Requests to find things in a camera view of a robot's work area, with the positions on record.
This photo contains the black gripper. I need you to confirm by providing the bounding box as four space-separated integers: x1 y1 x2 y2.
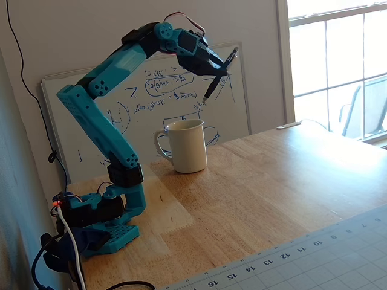
177 39 228 77

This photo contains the dark ballpoint pen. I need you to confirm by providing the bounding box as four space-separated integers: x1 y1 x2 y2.
203 47 239 102

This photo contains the white ceramic mug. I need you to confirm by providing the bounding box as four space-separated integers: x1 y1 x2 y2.
153 118 208 174

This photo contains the whiteboard with blue writing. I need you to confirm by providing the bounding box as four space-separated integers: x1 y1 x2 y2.
41 40 252 185

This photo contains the outdoor patio chair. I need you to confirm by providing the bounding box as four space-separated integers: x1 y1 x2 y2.
338 74 387 140

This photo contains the dark blue table clamp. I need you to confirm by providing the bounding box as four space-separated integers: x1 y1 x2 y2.
42 228 109 272

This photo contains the grey gridded cutting mat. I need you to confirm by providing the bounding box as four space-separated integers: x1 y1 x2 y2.
163 205 387 290

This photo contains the white window frame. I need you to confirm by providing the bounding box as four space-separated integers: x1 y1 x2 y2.
276 0 387 149

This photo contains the black wall cable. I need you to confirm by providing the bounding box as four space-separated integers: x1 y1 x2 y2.
5 0 72 185

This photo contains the white usb cable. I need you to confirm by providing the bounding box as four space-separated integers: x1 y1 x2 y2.
56 208 87 290

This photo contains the thin black cable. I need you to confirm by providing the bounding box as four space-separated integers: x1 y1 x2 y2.
105 280 157 290

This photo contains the dark blue cable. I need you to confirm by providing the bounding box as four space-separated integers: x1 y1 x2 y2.
31 241 51 290

